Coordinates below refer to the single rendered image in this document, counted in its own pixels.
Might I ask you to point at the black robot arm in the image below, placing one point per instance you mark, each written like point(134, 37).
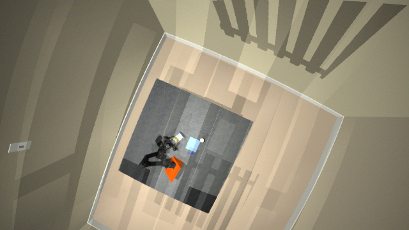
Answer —
point(165, 162)

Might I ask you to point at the white dish rack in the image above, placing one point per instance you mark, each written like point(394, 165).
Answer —
point(179, 137)

